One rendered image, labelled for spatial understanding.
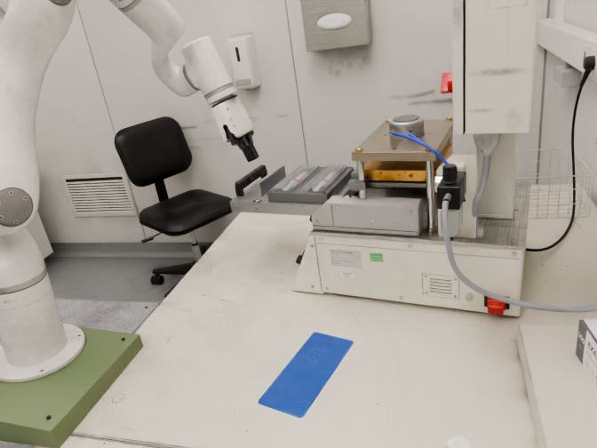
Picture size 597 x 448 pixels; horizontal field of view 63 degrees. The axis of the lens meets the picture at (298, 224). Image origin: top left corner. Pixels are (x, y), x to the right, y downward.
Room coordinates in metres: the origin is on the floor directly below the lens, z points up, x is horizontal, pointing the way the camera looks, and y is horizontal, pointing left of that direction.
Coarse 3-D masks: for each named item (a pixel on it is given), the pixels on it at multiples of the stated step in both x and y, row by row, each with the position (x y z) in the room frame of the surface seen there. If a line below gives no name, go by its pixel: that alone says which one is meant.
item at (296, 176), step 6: (300, 168) 1.30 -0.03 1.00; (306, 168) 1.29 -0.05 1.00; (312, 168) 1.29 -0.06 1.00; (294, 174) 1.25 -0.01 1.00; (300, 174) 1.25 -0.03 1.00; (306, 174) 1.24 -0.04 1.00; (282, 180) 1.22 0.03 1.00; (288, 180) 1.21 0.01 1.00; (294, 180) 1.20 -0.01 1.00; (276, 186) 1.18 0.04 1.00; (282, 186) 1.18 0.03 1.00; (288, 186) 1.17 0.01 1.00
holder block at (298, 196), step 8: (320, 168) 1.30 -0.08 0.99; (352, 168) 1.26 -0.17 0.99; (312, 176) 1.24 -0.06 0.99; (344, 176) 1.21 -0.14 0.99; (304, 184) 1.19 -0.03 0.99; (336, 184) 1.16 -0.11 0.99; (344, 184) 1.20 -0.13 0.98; (272, 192) 1.17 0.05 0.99; (280, 192) 1.16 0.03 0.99; (288, 192) 1.15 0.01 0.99; (296, 192) 1.14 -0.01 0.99; (304, 192) 1.13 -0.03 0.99; (328, 192) 1.11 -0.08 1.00; (336, 192) 1.15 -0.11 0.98; (272, 200) 1.17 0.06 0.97; (280, 200) 1.16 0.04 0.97; (288, 200) 1.15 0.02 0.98; (296, 200) 1.14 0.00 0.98; (304, 200) 1.12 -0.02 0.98; (312, 200) 1.11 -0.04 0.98; (320, 200) 1.10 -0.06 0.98
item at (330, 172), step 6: (330, 168) 1.26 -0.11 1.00; (336, 168) 1.25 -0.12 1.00; (342, 168) 1.25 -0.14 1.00; (318, 174) 1.22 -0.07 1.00; (324, 174) 1.22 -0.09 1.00; (330, 174) 1.21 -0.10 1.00; (336, 174) 1.20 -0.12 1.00; (312, 180) 1.18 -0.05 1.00; (318, 180) 1.18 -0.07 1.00; (324, 180) 1.17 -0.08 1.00; (330, 180) 1.16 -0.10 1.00; (306, 186) 1.15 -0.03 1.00; (312, 186) 1.14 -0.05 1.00; (318, 186) 1.14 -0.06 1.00; (324, 186) 1.13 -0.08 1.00
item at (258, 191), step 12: (276, 168) 1.32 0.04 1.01; (264, 180) 1.23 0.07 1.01; (276, 180) 1.29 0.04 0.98; (252, 192) 1.26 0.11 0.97; (264, 192) 1.22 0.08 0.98; (348, 192) 1.17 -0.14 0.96; (240, 204) 1.20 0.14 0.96; (252, 204) 1.18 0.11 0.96; (264, 204) 1.17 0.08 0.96; (276, 204) 1.15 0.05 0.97; (288, 204) 1.14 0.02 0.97; (300, 204) 1.12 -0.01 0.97; (312, 204) 1.11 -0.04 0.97
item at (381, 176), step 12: (444, 156) 1.06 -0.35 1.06; (372, 168) 1.05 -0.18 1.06; (384, 168) 1.04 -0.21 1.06; (396, 168) 1.02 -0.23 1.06; (408, 168) 1.01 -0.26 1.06; (420, 168) 1.00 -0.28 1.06; (372, 180) 1.04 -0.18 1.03; (384, 180) 1.03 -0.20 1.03; (396, 180) 1.01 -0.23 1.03; (408, 180) 1.00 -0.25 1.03; (420, 180) 0.99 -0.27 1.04
